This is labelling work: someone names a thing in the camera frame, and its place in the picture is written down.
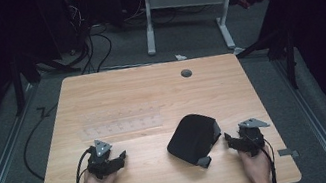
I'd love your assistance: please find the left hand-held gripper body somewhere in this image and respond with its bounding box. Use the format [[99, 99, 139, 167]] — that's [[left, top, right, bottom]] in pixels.
[[82, 136, 120, 183]]

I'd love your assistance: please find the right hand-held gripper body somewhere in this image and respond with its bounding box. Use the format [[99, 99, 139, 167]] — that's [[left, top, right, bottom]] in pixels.
[[234, 115, 276, 160]]

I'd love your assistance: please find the person's right hand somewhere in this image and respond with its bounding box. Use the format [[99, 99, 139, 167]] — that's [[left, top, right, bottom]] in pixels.
[[237, 144, 276, 183]]

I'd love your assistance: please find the clear plastic ruler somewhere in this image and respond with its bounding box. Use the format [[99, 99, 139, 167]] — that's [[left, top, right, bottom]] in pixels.
[[77, 113, 165, 143]]

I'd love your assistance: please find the grey tape strip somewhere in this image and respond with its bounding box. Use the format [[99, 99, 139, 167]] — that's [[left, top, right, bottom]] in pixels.
[[277, 146, 300, 161]]

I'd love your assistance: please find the black metal stand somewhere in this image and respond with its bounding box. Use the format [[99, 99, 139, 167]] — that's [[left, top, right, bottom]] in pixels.
[[5, 52, 49, 117], [229, 11, 305, 100]]

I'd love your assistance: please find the white paper scrap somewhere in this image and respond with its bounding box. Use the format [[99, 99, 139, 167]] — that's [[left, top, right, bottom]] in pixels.
[[174, 52, 188, 63]]

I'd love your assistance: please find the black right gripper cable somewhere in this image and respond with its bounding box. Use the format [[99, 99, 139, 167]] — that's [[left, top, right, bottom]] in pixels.
[[254, 138, 281, 183]]

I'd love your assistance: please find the black floor cable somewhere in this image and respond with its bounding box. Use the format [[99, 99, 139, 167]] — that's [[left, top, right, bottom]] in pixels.
[[14, 103, 71, 183]]

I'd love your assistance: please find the grey table cable grommet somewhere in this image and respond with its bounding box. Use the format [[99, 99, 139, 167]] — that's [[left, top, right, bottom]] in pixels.
[[180, 68, 194, 79]]

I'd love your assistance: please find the bundle of black cables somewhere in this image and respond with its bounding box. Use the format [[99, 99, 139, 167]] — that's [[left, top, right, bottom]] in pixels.
[[25, 0, 118, 84]]

